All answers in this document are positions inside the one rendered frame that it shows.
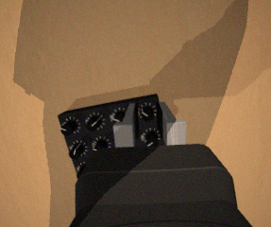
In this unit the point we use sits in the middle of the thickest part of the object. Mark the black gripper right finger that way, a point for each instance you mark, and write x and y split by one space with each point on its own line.
171 129

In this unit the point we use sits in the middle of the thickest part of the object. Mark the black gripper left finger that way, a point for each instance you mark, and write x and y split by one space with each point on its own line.
125 132

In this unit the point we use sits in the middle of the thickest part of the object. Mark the black knob box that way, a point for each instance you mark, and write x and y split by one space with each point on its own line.
84 138

